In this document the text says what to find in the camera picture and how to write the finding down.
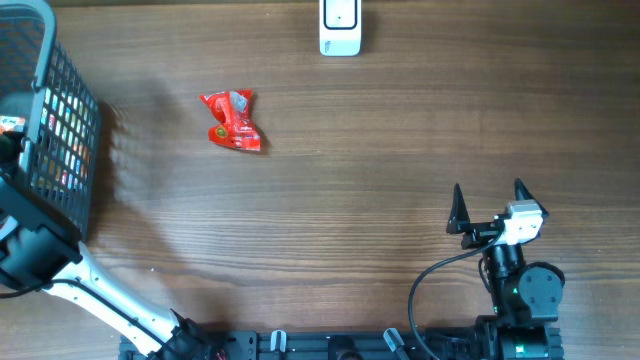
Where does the white barcode scanner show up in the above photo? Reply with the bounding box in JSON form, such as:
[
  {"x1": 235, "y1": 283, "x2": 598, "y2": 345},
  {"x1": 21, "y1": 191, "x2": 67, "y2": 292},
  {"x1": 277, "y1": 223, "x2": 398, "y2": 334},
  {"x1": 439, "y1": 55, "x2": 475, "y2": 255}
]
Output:
[{"x1": 318, "y1": 0, "x2": 363, "y2": 57}]

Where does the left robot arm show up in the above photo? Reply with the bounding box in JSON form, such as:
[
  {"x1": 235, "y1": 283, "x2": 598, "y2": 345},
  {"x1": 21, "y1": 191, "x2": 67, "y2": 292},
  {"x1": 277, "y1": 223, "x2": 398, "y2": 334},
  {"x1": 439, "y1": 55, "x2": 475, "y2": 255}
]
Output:
[{"x1": 1, "y1": 172, "x2": 208, "y2": 359}]

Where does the red crinkled snack packet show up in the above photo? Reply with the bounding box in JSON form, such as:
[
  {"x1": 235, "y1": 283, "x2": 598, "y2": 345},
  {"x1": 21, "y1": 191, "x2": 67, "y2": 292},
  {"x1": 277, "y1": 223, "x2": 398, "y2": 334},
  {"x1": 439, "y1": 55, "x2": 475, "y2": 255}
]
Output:
[{"x1": 199, "y1": 89, "x2": 261, "y2": 152}]

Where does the right black cable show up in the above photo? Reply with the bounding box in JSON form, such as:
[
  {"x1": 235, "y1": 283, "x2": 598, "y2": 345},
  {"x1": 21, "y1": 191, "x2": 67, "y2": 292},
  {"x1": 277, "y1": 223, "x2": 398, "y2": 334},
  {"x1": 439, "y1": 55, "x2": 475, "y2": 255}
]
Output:
[{"x1": 407, "y1": 230, "x2": 505, "y2": 360}]

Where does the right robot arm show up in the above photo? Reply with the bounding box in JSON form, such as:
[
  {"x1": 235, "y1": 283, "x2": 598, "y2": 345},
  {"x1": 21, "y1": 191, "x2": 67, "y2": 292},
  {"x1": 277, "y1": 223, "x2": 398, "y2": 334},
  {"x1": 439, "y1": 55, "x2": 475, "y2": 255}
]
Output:
[{"x1": 446, "y1": 179, "x2": 566, "y2": 359}]

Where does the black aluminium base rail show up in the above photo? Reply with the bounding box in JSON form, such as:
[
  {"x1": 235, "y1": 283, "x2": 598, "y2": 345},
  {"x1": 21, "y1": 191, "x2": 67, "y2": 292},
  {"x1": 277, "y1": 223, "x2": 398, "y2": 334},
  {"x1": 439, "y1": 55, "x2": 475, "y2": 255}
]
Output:
[{"x1": 118, "y1": 327, "x2": 566, "y2": 360}]

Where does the black cable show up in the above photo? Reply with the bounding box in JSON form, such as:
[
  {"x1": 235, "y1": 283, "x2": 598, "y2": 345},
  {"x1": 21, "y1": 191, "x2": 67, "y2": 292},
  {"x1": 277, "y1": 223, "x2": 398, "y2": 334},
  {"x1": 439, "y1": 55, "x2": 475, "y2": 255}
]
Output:
[
  {"x1": 0, "y1": 278, "x2": 176, "y2": 351},
  {"x1": 407, "y1": 230, "x2": 505, "y2": 360}
]

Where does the left black cable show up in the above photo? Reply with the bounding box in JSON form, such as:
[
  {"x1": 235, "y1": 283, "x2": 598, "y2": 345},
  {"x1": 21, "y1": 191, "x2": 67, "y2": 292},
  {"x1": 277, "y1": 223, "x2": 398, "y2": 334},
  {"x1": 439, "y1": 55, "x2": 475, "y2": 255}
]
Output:
[{"x1": 0, "y1": 278, "x2": 176, "y2": 351}]

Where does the orange juice carton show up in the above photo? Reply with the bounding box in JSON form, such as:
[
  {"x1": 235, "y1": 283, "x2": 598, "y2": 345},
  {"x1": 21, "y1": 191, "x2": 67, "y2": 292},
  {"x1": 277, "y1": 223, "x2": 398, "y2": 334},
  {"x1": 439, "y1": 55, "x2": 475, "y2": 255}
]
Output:
[{"x1": 0, "y1": 115, "x2": 26, "y2": 134}]

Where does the grey plastic shopping basket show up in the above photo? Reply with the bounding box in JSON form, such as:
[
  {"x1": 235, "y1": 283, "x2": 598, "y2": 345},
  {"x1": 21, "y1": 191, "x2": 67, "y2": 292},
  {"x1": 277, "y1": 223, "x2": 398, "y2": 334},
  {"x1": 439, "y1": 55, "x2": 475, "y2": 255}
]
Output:
[{"x1": 1, "y1": 1, "x2": 102, "y2": 238}]

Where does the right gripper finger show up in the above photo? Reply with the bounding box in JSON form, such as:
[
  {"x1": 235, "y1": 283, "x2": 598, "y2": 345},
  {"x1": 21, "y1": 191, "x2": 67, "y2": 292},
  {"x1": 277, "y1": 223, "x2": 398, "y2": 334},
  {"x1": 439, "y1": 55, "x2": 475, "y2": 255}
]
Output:
[
  {"x1": 446, "y1": 183, "x2": 471, "y2": 234},
  {"x1": 514, "y1": 178, "x2": 549, "y2": 218}
]

